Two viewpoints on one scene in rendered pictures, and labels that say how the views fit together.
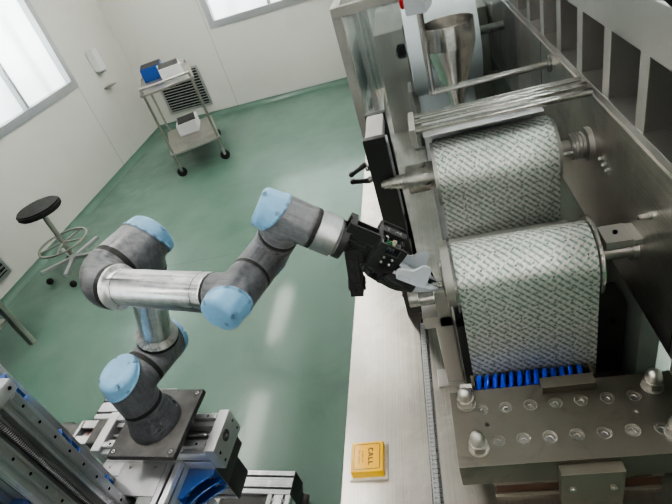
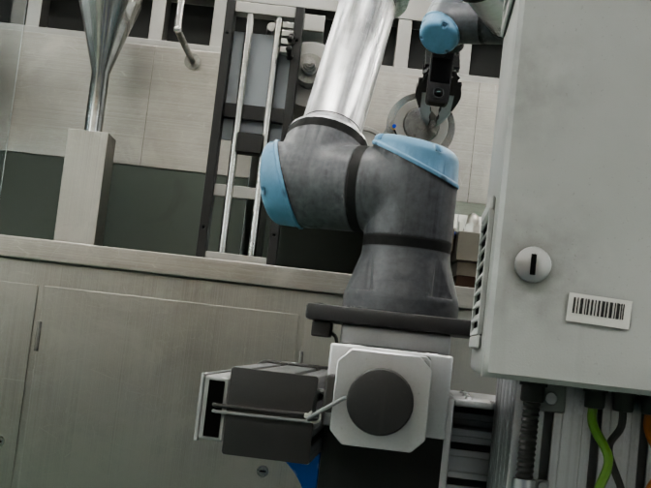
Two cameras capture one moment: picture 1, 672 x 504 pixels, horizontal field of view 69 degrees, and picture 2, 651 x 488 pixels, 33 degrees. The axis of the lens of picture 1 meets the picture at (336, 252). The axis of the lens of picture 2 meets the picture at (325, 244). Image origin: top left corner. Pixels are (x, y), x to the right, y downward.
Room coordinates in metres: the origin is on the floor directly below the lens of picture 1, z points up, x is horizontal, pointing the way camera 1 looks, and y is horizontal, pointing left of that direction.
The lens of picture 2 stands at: (1.51, 2.02, 0.78)
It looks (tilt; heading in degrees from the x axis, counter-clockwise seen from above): 5 degrees up; 254
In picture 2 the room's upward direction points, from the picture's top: 6 degrees clockwise
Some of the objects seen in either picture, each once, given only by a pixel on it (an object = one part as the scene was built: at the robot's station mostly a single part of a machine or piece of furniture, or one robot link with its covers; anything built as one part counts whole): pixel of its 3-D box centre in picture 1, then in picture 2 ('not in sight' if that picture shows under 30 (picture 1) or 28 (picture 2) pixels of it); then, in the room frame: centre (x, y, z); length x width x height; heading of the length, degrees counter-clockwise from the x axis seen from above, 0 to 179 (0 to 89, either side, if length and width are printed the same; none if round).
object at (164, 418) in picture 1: (148, 411); (403, 277); (1.02, 0.66, 0.87); 0.15 x 0.15 x 0.10
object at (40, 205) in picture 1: (63, 238); not in sight; (3.73, 2.04, 0.31); 0.55 x 0.53 x 0.62; 164
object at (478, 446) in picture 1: (477, 441); not in sight; (0.49, -0.13, 1.05); 0.04 x 0.04 x 0.04
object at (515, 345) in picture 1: (531, 350); not in sight; (0.62, -0.30, 1.08); 0.23 x 0.01 x 0.18; 74
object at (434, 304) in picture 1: (440, 336); not in sight; (0.76, -0.16, 1.05); 0.06 x 0.05 x 0.31; 74
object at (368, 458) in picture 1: (368, 459); not in sight; (0.62, 0.08, 0.91); 0.07 x 0.07 x 0.02; 74
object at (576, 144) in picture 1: (571, 146); not in sight; (0.87, -0.54, 1.33); 0.07 x 0.07 x 0.07; 74
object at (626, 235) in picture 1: (618, 234); not in sight; (0.63, -0.47, 1.28); 0.06 x 0.05 x 0.02; 74
